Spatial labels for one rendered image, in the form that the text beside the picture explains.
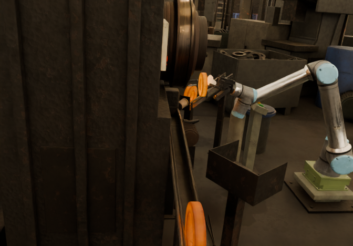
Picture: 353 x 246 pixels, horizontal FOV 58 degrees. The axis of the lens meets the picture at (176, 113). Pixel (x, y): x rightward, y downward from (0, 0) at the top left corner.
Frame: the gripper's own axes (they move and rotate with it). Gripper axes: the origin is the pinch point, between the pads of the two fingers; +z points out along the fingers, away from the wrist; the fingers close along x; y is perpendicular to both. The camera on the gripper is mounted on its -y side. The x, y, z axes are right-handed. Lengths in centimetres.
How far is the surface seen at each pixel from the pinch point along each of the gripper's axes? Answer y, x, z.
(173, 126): -23.8, 32.8, 14.8
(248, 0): 150, -818, -246
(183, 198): -31, 92, 14
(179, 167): -28, 72, 14
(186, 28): 29, 50, 29
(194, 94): -13.9, -17.4, -1.8
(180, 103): -18.7, -0.5, 8.4
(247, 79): -7, -167, -92
